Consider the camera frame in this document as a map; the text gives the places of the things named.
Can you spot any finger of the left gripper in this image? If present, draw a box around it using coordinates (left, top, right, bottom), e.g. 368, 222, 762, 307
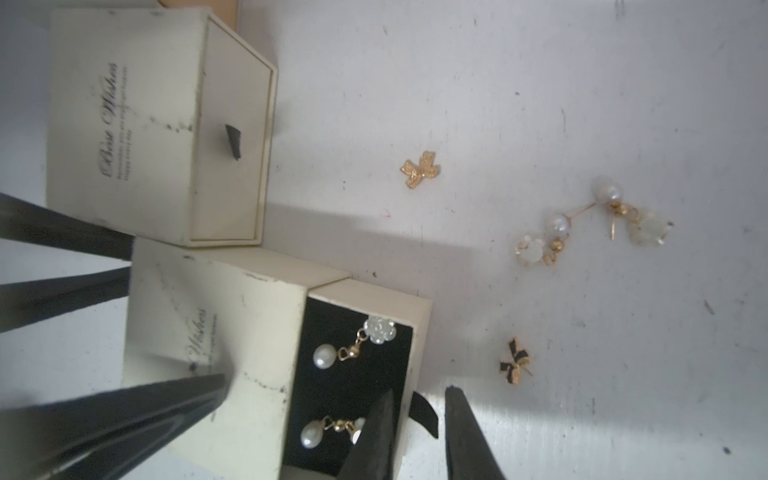
1, 193, 135, 333
1, 374, 227, 479

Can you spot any white flower earring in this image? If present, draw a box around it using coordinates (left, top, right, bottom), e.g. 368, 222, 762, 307
515, 213, 572, 267
592, 176, 675, 246

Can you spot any cream drawer jewelry box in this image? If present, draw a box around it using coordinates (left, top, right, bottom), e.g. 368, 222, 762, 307
158, 0, 240, 30

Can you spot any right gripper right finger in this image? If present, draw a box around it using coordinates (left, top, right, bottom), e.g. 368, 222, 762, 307
445, 386, 505, 480

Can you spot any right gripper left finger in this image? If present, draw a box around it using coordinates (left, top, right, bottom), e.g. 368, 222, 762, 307
337, 390, 395, 480

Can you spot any black gold bow earring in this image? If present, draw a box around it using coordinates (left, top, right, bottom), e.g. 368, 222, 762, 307
499, 337, 531, 385

